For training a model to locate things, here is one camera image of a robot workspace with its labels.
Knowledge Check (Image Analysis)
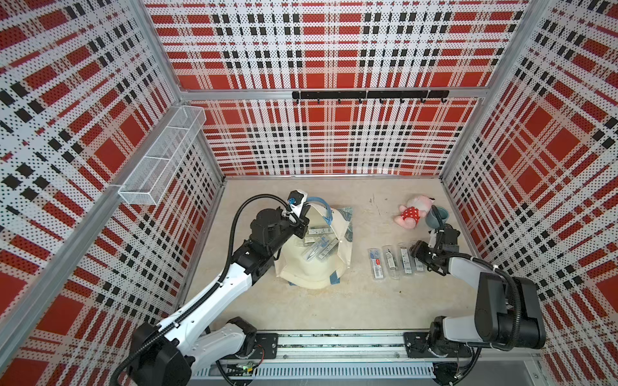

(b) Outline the clear compass case gold label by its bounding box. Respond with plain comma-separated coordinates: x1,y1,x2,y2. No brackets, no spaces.
382,245,401,280

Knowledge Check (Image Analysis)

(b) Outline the cream canvas tote bag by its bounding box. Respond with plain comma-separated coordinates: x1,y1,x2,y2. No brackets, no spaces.
275,198,353,290

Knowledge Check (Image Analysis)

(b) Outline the clear compass case red label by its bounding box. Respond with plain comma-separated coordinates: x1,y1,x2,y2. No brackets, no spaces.
369,249,385,281

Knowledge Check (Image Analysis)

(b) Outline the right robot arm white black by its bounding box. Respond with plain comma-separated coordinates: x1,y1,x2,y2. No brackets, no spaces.
410,206,547,357

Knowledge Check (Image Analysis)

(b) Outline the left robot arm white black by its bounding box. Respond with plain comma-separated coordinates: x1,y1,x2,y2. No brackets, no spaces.
109,190,310,385

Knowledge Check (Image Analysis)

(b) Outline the clear slim compass case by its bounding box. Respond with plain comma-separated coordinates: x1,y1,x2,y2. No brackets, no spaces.
302,236,340,262

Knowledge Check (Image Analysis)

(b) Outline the teal ceramic cup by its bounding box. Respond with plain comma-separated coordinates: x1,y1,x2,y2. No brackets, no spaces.
425,206,449,229

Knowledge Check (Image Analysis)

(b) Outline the pink plush toy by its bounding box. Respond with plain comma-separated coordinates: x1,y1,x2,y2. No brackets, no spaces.
394,196,434,230

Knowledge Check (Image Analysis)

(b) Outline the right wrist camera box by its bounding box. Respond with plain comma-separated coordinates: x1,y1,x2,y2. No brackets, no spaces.
434,224,460,248

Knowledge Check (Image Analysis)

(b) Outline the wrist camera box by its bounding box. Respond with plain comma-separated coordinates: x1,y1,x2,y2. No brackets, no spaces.
287,190,308,218
434,224,460,248

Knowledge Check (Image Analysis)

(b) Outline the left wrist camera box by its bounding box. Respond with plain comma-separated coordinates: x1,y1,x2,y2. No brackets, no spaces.
287,190,308,218

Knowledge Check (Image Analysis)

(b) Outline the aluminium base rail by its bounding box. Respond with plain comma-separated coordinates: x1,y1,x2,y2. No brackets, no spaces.
221,330,550,385

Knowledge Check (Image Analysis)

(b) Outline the black wall hook rail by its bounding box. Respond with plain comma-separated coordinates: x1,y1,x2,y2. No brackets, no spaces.
291,89,450,101

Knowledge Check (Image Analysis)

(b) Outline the white wire mesh basket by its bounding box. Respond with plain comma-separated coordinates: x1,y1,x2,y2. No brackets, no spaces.
119,106,205,206

